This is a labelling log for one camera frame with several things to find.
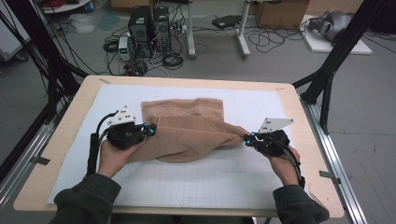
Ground black tape piece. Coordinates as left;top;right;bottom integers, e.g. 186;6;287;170
30;155;51;166
318;170;342;185

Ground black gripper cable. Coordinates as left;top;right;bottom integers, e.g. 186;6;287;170
278;139;306;189
86;111;120;175

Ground loose black floor cable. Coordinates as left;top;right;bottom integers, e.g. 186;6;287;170
247;26;307;54

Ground large cardboard box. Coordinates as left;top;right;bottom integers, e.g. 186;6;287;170
255;0;311;30

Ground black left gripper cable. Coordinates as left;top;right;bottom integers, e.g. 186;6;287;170
86;111;120;175

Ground grey rounded device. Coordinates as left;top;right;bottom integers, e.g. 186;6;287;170
307;10;355;42

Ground aluminium table rail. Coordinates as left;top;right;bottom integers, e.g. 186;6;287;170
299;95;370;224
0;101;70;214

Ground coiled black cable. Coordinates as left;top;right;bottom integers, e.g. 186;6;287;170
162;51;185;71

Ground white table frame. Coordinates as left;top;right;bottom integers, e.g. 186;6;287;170
186;0;252;61

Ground white floor board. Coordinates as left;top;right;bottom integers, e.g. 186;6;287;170
300;14;374;56

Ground black metal stand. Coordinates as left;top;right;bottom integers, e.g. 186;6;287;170
0;0;90;185
291;0;396;135

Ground white grid mat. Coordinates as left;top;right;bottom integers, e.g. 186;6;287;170
46;83;311;210

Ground white bench power supply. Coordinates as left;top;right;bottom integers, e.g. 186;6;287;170
118;35;133;62

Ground black computer tower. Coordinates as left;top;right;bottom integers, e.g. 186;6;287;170
127;6;154;59
151;6;173;52

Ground round white table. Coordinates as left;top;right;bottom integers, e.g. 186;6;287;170
41;0;93;15

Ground clear plastic bag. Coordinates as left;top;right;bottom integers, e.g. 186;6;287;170
67;13;96;35

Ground flat black device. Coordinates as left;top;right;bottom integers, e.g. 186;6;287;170
211;14;243;30

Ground person's left hand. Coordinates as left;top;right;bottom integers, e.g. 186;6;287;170
97;139;146;179

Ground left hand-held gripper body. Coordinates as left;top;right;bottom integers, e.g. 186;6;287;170
106;105;149;149

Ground person's right hand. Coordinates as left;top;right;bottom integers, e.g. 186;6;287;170
267;145;302;187

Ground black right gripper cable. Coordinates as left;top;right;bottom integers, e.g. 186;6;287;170
278;139;306;189

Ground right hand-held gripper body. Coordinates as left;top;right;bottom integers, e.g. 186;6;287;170
251;117;294;157

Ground beige towel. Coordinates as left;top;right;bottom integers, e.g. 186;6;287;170
127;97;251;164

